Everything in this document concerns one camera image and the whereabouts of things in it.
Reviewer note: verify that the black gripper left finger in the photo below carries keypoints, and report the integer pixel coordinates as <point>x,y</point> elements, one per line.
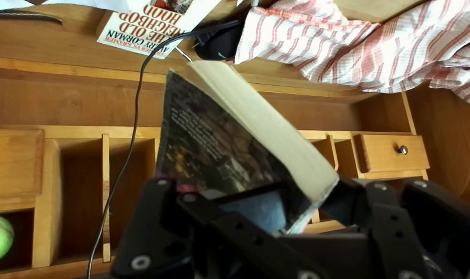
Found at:
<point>151,234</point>

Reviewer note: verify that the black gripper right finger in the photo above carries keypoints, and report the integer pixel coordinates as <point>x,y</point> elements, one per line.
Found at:
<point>399,234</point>

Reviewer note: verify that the blue paperback book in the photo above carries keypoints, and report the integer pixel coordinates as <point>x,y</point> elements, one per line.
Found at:
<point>213,141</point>

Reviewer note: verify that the white paperback book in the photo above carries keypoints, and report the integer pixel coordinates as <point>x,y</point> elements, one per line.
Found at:
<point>151,26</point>

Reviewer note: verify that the red striped white cloth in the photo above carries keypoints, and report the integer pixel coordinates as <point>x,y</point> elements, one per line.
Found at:
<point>374,48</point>

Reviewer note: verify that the white paper sheet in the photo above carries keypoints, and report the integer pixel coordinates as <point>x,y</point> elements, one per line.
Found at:
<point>48,4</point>

